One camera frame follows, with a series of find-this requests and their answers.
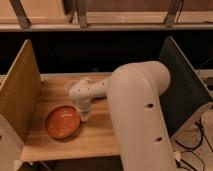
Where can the wooden shelf rail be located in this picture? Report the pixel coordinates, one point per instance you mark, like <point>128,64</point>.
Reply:
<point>105,15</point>

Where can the orange ceramic bowl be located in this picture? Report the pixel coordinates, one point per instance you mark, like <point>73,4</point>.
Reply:
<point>62,122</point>

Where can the right dark side panel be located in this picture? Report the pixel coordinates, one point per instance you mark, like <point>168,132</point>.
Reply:
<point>187,98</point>

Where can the clear plastic cup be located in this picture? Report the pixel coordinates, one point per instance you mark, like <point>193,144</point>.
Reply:
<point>70,84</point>

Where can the left wooden side panel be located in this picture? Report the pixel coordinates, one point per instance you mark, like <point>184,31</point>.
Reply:
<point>19,91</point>

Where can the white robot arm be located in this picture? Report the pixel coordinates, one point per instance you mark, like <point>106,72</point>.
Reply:
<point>132,92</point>

